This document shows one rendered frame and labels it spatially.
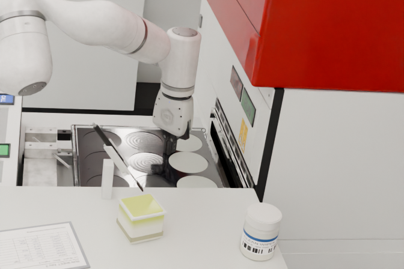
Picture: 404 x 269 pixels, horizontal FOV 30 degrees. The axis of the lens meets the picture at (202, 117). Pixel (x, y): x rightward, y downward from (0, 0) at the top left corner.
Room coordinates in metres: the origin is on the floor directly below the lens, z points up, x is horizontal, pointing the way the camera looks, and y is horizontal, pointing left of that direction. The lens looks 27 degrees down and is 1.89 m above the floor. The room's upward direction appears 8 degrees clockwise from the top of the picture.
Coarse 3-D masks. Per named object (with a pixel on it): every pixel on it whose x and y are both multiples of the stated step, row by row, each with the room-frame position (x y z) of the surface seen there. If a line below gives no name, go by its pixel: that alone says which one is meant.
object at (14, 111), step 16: (16, 96) 1.76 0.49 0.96; (0, 112) 1.67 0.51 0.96; (16, 112) 1.67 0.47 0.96; (0, 128) 1.59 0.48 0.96; (16, 128) 1.59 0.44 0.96; (16, 144) 1.52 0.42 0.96; (0, 160) 1.44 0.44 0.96; (16, 160) 1.45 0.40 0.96; (0, 176) 1.39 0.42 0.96; (16, 176) 1.39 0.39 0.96
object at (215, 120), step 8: (216, 112) 1.87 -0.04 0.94; (216, 120) 1.83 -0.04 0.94; (208, 128) 1.90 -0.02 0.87; (216, 128) 1.81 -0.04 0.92; (208, 136) 1.89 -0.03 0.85; (224, 136) 1.74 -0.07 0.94; (216, 144) 1.82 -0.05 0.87; (224, 144) 1.72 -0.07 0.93; (216, 152) 1.78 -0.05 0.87; (232, 152) 1.66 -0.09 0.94; (216, 160) 1.77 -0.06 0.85; (224, 160) 1.74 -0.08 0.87; (232, 160) 1.63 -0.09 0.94; (224, 168) 1.70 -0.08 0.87; (232, 168) 1.62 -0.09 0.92; (224, 176) 1.67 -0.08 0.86; (240, 176) 1.55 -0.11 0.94; (232, 184) 1.62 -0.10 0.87; (240, 184) 1.53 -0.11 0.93
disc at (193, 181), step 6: (180, 180) 1.56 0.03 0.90; (186, 180) 1.57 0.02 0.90; (192, 180) 1.57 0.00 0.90; (198, 180) 1.58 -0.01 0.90; (204, 180) 1.58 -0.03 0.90; (210, 180) 1.58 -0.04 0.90; (180, 186) 1.54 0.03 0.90; (186, 186) 1.54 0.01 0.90; (192, 186) 1.54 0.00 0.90; (198, 186) 1.55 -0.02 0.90; (204, 186) 1.55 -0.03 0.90; (210, 186) 1.56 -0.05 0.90; (216, 186) 1.56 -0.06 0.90
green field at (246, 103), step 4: (244, 92) 1.66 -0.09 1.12; (244, 96) 1.65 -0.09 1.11; (244, 100) 1.65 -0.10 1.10; (248, 100) 1.61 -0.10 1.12; (244, 104) 1.64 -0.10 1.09; (248, 104) 1.61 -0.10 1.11; (244, 108) 1.64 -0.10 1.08; (248, 108) 1.60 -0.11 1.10; (252, 108) 1.57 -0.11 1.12; (248, 112) 1.60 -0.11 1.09; (252, 112) 1.57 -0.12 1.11; (248, 116) 1.59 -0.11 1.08; (252, 116) 1.56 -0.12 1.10
